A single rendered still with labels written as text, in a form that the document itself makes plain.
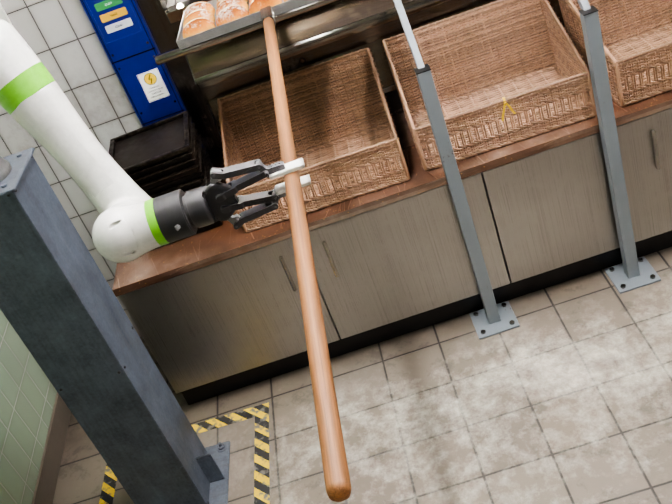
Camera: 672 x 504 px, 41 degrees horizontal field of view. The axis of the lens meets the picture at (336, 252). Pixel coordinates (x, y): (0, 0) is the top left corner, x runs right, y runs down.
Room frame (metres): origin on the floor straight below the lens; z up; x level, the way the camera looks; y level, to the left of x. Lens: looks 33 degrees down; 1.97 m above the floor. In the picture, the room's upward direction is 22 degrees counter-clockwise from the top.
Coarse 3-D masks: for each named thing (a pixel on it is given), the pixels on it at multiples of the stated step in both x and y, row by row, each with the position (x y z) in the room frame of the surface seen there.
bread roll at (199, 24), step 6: (198, 18) 2.57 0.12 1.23; (204, 18) 2.57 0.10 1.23; (186, 24) 2.58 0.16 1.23; (192, 24) 2.56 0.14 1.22; (198, 24) 2.55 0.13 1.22; (204, 24) 2.55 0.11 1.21; (210, 24) 2.56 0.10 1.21; (186, 30) 2.56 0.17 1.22; (192, 30) 2.55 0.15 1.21; (198, 30) 2.54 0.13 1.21; (204, 30) 2.54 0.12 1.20; (186, 36) 2.55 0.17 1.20
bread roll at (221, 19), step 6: (228, 6) 2.57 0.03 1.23; (234, 6) 2.56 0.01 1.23; (240, 6) 2.56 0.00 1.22; (222, 12) 2.55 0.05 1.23; (228, 12) 2.55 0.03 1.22; (234, 12) 2.54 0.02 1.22; (240, 12) 2.54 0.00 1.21; (246, 12) 2.55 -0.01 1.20; (216, 18) 2.56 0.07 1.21; (222, 18) 2.54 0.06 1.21; (228, 18) 2.54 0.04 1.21; (234, 18) 2.53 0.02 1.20; (216, 24) 2.56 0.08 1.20
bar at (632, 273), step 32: (320, 0) 2.52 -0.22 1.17; (160, 64) 2.57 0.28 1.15; (416, 64) 2.31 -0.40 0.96; (608, 96) 2.23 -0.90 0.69; (608, 128) 2.23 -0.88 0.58; (448, 160) 2.27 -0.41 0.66; (608, 160) 2.23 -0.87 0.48; (480, 256) 2.27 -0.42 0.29; (480, 288) 2.27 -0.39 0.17; (480, 320) 2.31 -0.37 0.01; (512, 320) 2.24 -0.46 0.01
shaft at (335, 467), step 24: (264, 24) 2.38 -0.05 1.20; (288, 120) 1.74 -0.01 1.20; (288, 144) 1.62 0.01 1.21; (288, 192) 1.43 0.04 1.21; (312, 264) 1.19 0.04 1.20; (312, 288) 1.12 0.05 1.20; (312, 312) 1.06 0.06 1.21; (312, 336) 1.00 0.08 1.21; (312, 360) 0.95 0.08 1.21; (312, 384) 0.91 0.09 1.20; (336, 408) 0.85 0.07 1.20; (336, 432) 0.81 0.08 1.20; (336, 456) 0.77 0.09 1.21; (336, 480) 0.73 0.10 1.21
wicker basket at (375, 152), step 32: (320, 64) 2.86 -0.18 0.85; (224, 96) 2.90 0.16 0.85; (256, 96) 2.88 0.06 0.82; (288, 96) 2.86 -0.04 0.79; (320, 96) 2.83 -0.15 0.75; (352, 96) 2.82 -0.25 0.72; (384, 96) 2.58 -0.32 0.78; (224, 128) 2.79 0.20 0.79; (256, 128) 2.86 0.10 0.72; (320, 128) 2.82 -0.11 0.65; (352, 128) 2.79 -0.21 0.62; (384, 128) 2.76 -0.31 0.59; (224, 160) 2.60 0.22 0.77; (320, 160) 2.71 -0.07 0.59; (352, 160) 2.40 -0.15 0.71; (384, 160) 2.39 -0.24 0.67; (256, 192) 2.44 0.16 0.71; (320, 192) 2.42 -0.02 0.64; (352, 192) 2.40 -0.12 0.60; (256, 224) 2.46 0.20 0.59
